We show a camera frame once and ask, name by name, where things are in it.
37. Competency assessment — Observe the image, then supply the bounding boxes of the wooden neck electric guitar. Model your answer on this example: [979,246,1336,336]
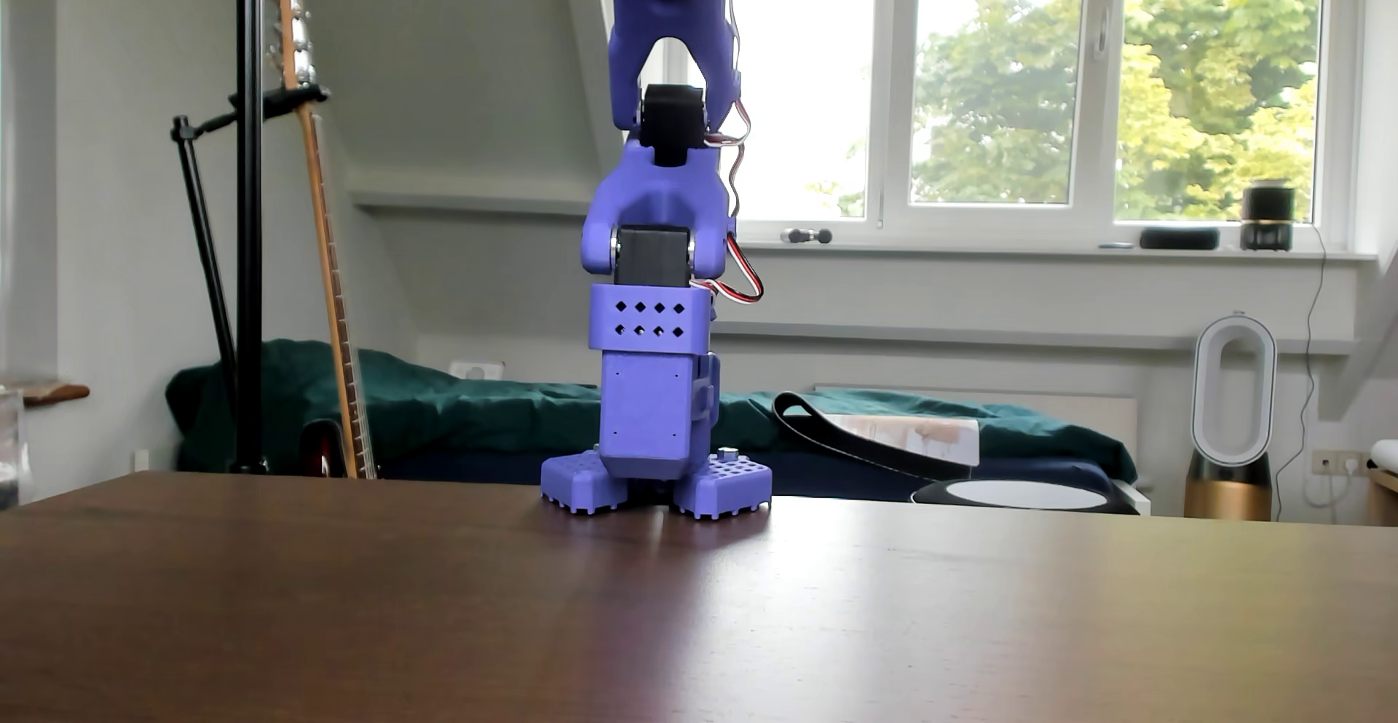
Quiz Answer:
[269,0,379,481]

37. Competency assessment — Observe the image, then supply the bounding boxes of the thick black stand pole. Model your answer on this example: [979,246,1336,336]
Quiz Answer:
[229,0,271,475]

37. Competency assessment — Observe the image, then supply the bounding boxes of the dark blue mattress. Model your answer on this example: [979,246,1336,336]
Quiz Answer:
[376,448,1118,504]

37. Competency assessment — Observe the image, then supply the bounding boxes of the flat black oval speaker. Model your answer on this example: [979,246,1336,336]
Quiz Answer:
[1138,225,1223,253]

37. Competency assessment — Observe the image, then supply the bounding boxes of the round white black stool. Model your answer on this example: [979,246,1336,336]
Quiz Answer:
[911,476,1144,515]

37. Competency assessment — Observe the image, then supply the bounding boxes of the black cylinder speaker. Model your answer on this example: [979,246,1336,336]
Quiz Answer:
[1239,181,1298,253]

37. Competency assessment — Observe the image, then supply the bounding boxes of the small wooden shelf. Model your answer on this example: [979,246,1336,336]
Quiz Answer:
[20,379,92,408]

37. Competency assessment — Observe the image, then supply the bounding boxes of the white gold bladeless fan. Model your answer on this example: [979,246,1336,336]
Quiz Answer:
[1184,312,1280,522]

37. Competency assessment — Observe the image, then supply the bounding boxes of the clear glass container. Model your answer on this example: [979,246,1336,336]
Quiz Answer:
[0,387,32,513]

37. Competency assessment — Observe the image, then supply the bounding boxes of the white window frame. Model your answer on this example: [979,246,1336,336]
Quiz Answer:
[662,0,1367,257]

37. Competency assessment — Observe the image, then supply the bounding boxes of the red black servo cables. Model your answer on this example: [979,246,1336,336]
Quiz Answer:
[690,0,765,307]

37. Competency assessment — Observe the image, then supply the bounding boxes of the black curved strap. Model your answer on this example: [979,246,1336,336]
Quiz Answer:
[771,390,976,483]

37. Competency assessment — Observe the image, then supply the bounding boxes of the thin black wall cable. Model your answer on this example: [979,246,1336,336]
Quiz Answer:
[1271,225,1356,510]

